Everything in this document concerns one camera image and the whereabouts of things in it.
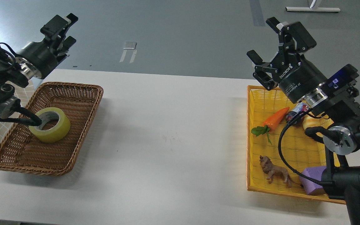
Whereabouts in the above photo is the brown wicker basket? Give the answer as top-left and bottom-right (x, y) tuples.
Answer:
(0, 82), (104, 176)

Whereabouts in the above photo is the purple foam block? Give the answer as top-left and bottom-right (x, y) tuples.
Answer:
(299, 166), (326, 196)

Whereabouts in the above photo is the brown toy lion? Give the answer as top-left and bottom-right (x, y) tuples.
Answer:
(259, 155), (295, 188)

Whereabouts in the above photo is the yellow plastic basket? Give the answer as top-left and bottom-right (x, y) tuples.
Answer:
(246, 85), (345, 204)

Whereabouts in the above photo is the small soda can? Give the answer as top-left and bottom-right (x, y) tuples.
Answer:
(285, 102), (310, 124)

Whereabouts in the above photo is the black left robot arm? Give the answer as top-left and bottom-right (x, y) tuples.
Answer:
(0, 13), (78, 126)

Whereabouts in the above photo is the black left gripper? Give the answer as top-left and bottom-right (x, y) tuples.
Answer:
(16, 13), (78, 79)

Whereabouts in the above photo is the orange toy carrot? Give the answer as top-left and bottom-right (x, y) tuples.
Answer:
(251, 107), (290, 145)

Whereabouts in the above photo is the toy croissant bread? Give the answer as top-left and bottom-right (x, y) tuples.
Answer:
(302, 115), (332, 144)

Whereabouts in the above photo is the yellow tape roll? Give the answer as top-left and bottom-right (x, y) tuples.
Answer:
(29, 107), (71, 143)

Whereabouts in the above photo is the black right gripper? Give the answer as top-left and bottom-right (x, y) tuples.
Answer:
(246, 17), (327, 103)

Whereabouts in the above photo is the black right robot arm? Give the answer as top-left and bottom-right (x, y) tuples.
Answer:
(247, 17), (360, 225)

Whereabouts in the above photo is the white stand base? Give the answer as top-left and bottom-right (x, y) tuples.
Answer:
(285, 0), (341, 13)

